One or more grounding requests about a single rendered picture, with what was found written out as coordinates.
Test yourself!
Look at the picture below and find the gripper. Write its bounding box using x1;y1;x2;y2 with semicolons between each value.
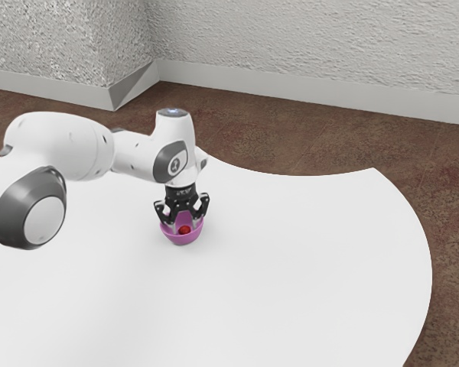
153;182;211;234

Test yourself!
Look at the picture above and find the pink bowl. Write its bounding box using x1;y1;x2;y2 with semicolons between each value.
159;212;207;246

